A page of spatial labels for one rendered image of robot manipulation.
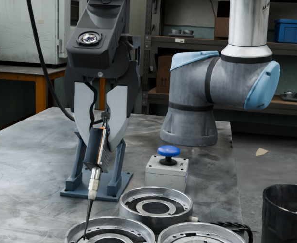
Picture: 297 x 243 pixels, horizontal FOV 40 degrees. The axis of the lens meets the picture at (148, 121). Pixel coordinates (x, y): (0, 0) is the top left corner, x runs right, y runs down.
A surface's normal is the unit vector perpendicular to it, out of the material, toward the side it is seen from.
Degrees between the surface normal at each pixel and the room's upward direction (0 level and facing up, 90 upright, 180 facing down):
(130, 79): 90
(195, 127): 72
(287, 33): 90
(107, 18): 32
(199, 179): 0
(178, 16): 90
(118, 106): 90
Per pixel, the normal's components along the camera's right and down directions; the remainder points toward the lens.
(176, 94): -0.71, 0.12
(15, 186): 0.05, -0.97
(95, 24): -0.03, -0.71
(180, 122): -0.44, -0.13
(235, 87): -0.55, 0.29
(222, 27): -0.22, 0.08
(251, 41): -0.03, 0.33
